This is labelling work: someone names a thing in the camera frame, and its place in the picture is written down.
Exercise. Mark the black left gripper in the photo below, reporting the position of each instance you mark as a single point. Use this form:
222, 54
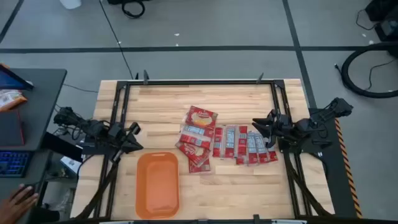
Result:
122, 140

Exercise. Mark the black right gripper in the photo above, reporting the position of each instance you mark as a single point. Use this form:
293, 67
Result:
283, 127

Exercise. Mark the red popcorn bag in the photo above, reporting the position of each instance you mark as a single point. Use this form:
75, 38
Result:
272, 155
218, 141
242, 144
200, 169

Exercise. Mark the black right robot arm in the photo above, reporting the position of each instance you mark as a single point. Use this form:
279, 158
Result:
323, 116

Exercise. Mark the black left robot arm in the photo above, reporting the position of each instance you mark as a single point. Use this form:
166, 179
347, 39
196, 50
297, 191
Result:
84, 124

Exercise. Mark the popcorn bag, popcorn picture front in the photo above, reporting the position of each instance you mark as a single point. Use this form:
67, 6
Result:
201, 117
193, 152

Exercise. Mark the orange plastic basket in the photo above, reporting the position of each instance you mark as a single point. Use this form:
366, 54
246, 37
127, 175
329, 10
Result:
157, 185

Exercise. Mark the small white box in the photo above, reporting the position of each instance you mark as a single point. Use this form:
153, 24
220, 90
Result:
71, 164

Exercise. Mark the black side platform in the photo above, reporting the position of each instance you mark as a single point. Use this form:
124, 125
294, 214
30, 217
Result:
329, 161

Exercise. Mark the yellow black hazard tape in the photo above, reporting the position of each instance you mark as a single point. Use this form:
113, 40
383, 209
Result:
348, 161

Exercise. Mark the large black hoop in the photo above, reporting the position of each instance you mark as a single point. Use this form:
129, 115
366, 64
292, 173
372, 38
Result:
351, 84

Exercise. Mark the black side desk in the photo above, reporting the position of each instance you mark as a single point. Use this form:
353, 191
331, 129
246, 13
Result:
40, 102

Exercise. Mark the blue backlit keyboard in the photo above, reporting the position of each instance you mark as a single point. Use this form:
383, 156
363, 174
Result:
14, 163

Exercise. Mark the dark red-edged pad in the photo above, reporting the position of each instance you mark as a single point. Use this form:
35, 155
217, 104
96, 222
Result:
11, 129

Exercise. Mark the orange snack bag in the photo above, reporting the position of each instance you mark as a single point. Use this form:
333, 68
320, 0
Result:
11, 99

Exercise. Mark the laptop with blue screen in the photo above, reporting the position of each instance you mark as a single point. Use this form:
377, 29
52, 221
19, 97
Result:
12, 79

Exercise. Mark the person's hand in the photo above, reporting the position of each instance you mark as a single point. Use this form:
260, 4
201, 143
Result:
15, 205

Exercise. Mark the white container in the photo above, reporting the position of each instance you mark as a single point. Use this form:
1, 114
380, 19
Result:
71, 3

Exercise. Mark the black equipment case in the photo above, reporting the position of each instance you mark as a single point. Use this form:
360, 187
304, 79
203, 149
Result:
384, 18

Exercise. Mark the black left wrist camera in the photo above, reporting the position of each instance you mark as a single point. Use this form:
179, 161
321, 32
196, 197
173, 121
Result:
115, 130

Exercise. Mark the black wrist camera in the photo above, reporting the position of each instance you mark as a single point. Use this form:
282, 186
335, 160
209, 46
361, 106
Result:
283, 119
115, 130

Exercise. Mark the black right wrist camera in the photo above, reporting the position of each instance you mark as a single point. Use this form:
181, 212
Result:
283, 119

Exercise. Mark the black frame bracket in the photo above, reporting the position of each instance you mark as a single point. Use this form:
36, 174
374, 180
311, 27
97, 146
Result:
145, 77
260, 78

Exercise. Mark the black metal table frame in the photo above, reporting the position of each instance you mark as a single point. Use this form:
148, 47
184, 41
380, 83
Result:
202, 82

